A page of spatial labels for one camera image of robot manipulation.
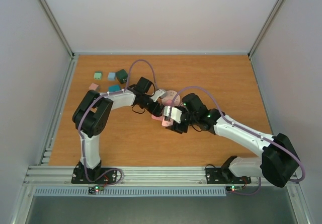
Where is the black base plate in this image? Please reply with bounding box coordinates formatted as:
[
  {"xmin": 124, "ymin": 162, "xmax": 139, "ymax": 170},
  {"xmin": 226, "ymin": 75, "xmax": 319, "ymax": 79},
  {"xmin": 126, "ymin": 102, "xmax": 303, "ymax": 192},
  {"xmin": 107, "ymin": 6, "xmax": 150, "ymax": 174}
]
[
  {"xmin": 205, "ymin": 164, "xmax": 252, "ymax": 184},
  {"xmin": 71, "ymin": 162, "xmax": 123, "ymax": 185}
]

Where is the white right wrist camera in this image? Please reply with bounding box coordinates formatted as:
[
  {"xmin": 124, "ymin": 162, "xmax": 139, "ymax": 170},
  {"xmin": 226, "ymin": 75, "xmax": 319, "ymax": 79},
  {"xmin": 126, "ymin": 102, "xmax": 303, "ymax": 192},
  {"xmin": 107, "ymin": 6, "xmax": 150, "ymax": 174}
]
[{"xmin": 163, "ymin": 106, "xmax": 183, "ymax": 123}]

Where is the pink small plug adapter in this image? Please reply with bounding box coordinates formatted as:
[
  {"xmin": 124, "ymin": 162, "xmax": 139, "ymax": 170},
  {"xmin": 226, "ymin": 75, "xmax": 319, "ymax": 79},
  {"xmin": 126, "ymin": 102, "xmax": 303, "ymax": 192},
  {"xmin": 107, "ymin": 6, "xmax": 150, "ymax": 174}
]
[{"xmin": 89, "ymin": 83, "xmax": 100, "ymax": 91}]

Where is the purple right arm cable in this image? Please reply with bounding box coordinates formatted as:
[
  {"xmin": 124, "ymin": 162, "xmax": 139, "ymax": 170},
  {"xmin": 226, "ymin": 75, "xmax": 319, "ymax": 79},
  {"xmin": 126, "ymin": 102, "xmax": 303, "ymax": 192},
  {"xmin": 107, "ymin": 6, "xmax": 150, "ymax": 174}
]
[{"xmin": 170, "ymin": 86, "xmax": 307, "ymax": 196}]

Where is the aluminium front rail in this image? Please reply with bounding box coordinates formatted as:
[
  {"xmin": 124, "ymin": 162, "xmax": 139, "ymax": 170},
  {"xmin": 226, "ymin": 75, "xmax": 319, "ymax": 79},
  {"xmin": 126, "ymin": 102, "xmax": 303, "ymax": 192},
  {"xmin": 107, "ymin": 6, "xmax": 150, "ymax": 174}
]
[{"xmin": 23, "ymin": 165, "xmax": 300, "ymax": 186}]

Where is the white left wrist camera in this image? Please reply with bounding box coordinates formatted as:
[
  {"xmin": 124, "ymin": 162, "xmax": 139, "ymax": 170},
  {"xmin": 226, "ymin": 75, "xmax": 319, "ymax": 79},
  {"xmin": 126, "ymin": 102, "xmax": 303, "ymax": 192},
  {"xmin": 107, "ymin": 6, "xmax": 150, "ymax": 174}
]
[{"xmin": 150, "ymin": 89, "xmax": 167, "ymax": 102}]

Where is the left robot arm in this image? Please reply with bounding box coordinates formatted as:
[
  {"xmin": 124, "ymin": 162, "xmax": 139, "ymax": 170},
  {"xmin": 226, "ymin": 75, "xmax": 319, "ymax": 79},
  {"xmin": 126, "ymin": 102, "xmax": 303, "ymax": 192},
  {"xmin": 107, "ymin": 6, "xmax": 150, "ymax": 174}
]
[{"xmin": 72, "ymin": 77, "xmax": 166, "ymax": 183}]

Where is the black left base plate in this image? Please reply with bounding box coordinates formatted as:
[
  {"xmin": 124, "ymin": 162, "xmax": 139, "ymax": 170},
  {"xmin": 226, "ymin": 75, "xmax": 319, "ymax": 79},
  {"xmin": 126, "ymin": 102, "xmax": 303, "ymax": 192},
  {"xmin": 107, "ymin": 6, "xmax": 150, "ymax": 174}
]
[{"xmin": 71, "ymin": 162, "xmax": 123, "ymax": 185}]

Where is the light green plug adapter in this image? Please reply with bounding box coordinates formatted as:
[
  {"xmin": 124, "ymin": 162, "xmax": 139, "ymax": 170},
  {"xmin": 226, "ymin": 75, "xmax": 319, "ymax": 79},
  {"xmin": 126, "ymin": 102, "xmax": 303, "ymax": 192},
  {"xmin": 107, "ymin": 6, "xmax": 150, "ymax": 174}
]
[{"xmin": 94, "ymin": 71, "xmax": 103, "ymax": 80}]

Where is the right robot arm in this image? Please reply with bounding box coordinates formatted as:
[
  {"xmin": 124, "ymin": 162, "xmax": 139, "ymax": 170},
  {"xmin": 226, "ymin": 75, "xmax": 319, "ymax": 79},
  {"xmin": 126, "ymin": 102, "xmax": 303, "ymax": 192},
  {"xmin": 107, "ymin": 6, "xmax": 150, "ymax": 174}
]
[{"xmin": 163, "ymin": 93, "xmax": 300, "ymax": 188}]

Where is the right controller board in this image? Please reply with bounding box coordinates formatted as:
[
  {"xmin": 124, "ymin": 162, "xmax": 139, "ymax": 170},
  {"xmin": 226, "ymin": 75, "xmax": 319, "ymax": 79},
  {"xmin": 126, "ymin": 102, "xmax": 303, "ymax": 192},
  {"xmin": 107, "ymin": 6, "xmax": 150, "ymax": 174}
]
[{"xmin": 226, "ymin": 185, "xmax": 245, "ymax": 192}]

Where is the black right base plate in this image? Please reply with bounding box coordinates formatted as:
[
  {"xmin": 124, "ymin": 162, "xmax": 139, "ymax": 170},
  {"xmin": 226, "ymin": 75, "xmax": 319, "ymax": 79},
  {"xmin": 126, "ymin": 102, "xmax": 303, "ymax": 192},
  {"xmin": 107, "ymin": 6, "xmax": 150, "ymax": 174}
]
[{"xmin": 205, "ymin": 164, "xmax": 252, "ymax": 184}]

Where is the dark green cube socket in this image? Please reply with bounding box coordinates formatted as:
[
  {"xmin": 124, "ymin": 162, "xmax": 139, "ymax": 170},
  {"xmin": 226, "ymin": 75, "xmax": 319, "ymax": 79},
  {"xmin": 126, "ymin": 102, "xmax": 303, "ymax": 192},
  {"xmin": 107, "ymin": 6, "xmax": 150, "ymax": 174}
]
[{"xmin": 115, "ymin": 69, "xmax": 128, "ymax": 84}]

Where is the light blue plug adapter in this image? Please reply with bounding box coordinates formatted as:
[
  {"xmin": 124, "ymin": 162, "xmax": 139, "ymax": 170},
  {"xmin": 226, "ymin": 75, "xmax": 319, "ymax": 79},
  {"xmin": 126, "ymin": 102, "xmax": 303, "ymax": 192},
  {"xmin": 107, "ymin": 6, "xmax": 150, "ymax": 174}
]
[{"xmin": 107, "ymin": 72, "xmax": 116, "ymax": 81}]

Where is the cyan blue plug adapter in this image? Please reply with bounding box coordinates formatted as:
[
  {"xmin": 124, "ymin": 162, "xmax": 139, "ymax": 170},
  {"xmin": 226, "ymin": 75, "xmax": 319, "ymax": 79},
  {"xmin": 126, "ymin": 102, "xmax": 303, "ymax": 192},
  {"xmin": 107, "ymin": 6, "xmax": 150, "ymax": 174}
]
[{"xmin": 108, "ymin": 85, "xmax": 121, "ymax": 92}]

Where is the pink triangular power strip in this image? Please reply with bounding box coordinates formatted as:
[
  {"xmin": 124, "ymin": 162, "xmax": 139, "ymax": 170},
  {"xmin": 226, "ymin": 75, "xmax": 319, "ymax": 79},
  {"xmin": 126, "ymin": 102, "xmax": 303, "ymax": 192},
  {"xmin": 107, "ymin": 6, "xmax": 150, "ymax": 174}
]
[{"xmin": 151, "ymin": 115, "xmax": 163, "ymax": 121}]

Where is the pink round socket base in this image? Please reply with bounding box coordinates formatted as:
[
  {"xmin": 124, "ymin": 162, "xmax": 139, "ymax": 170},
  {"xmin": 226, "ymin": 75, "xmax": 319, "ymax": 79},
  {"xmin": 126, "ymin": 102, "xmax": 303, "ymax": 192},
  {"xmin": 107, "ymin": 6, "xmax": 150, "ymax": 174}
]
[{"xmin": 162, "ymin": 90, "xmax": 181, "ymax": 106}]

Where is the controller board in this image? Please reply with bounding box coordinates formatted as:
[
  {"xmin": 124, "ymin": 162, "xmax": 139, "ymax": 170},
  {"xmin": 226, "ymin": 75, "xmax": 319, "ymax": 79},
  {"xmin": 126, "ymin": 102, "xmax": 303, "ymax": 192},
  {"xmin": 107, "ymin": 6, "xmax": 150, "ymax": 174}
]
[
  {"xmin": 226, "ymin": 185, "xmax": 245, "ymax": 192},
  {"xmin": 88, "ymin": 185, "xmax": 104, "ymax": 194}
]

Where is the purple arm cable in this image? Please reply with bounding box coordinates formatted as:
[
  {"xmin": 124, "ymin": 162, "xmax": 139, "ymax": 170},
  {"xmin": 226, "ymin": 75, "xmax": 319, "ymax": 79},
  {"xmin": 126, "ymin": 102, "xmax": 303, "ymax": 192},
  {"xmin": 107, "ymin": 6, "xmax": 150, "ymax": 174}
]
[
  {"xmin": 170, "ymin": 86, "xmax": 307, "ymax": 196},
  {"xmin": 77, "ymin": 59, "xmax": 158, "ymax": 184}
]

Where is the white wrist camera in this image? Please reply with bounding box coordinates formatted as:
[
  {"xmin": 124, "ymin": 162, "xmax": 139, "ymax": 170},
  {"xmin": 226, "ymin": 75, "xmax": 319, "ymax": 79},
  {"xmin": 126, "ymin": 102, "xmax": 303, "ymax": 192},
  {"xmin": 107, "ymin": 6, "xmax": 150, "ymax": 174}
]
[
  {"xmin": 150, "ymin": 89, "xmax": 167, "ymax": 102},
  {"xmin": 163, "ymin": 106, "xmax": 183, "ymax": 123}
]

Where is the grey slotted cable duct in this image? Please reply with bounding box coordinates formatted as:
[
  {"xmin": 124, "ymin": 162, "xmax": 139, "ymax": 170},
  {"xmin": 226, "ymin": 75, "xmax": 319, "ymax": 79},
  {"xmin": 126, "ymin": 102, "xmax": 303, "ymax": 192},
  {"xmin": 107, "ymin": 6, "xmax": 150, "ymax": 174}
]
[{"xmin": 34, "ymin": 186, "xmax": 226, "ymax": 197}]

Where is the pink cube socket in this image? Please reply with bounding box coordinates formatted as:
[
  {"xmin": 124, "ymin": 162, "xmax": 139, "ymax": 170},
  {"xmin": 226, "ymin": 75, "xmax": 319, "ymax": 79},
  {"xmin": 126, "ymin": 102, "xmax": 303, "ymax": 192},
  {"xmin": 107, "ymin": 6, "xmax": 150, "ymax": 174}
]
[{"xmin": 162, "ymin": 117, "xmax": 174, "ymax": 127}]

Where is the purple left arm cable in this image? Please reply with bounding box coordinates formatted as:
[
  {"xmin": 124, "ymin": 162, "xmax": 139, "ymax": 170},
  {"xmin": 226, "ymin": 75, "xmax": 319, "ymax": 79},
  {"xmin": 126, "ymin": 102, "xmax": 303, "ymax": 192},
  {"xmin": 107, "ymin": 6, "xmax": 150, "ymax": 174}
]
[{"xmin": 77, "ymin": 59, "xmax": 158, "ymax": 184}]

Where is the left controller board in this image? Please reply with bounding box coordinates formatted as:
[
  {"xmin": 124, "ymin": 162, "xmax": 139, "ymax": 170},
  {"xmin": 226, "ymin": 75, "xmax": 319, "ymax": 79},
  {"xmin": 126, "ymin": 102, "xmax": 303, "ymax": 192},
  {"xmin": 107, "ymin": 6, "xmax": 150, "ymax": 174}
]
[{"xmin": 88, "ymin": 185, "xmax": 104, "ymax": 194}]

